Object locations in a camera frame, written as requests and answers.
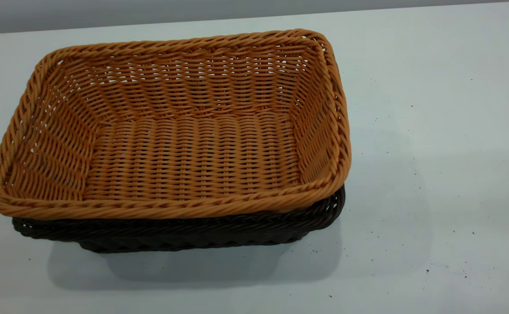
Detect black wicker basket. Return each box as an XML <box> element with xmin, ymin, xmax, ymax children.
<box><xmin>12</xmin><ymin>185</ymin><xmax>346</xmax><ymax>254</ymax></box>

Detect orange wicker basket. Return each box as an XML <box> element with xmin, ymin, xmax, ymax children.
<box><xmin>0</xmin><ymin>28</ymin><xmax>352</xmax><ymax>220</ymax></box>

